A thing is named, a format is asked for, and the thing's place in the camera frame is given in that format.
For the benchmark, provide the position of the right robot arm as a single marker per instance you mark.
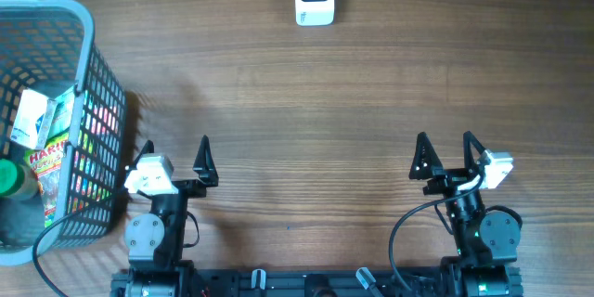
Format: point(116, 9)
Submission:
point(486, 237)

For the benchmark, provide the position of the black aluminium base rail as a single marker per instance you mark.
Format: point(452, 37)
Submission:
point(422, 281)

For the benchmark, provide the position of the white medicine box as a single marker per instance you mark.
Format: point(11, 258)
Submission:
point(33, 120)

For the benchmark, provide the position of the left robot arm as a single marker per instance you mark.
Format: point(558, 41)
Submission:
point(156, 240)

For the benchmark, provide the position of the grey plastic mesh basket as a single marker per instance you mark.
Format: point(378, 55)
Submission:
point(49, 46)

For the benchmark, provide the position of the green Haribo candy bag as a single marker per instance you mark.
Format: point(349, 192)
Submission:
point(46, 164)

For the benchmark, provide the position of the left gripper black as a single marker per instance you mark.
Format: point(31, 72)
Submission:
point(206, 174)

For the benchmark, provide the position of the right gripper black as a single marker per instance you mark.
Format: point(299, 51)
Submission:
point(447, 178)

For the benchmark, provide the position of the mint wet wipes pack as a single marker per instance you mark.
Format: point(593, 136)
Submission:
point(63, 113)

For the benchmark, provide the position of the green lid plastic jar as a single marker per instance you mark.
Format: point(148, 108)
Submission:
point(18, 181)

